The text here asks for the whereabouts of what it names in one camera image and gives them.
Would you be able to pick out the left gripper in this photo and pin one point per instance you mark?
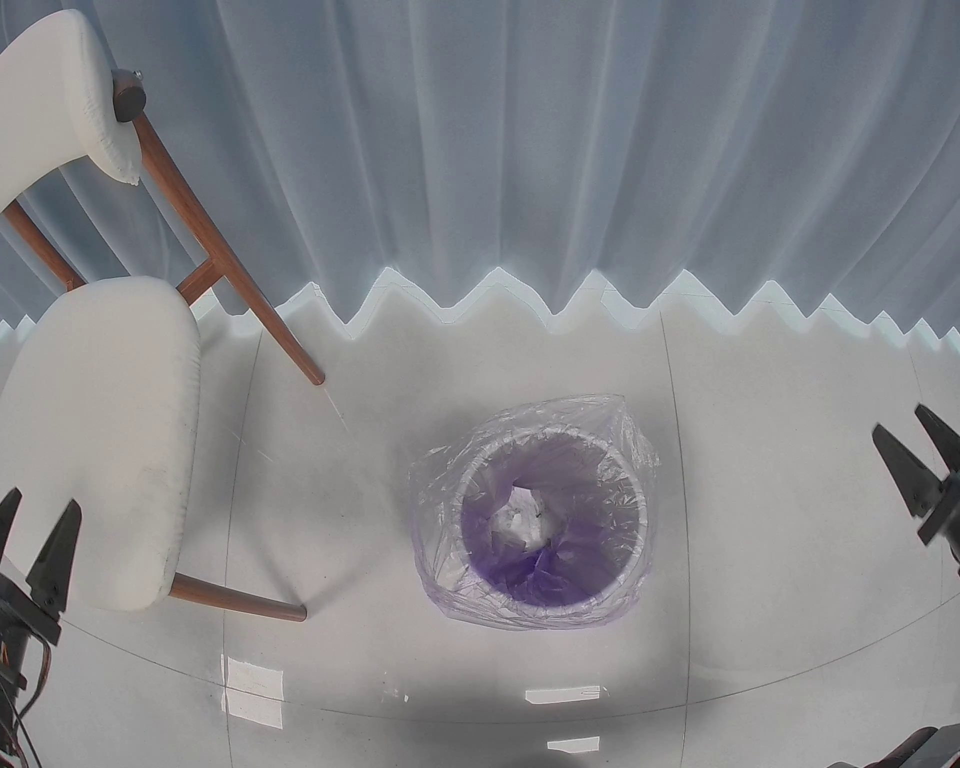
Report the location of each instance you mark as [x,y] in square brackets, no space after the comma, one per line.
[26,613]

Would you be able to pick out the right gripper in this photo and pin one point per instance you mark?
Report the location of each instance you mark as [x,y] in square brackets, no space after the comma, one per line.
[946,517]

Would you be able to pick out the white paper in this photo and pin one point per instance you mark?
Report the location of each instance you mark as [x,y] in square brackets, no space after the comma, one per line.
[525,517]

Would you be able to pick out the purple plastic bag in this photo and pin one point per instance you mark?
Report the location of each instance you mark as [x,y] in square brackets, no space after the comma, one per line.
[450,480]

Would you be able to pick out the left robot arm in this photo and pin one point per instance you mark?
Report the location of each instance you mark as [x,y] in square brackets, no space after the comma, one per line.
[9,679]

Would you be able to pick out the white trash bin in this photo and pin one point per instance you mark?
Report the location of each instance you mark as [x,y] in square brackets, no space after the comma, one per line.
[634,541]

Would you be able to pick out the white cushioned wooden chair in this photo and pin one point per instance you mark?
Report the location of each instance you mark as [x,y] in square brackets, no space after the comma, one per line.
[105,420]

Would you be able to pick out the pale blue curtain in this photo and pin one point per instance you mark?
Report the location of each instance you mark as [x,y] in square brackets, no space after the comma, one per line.
[525,150]

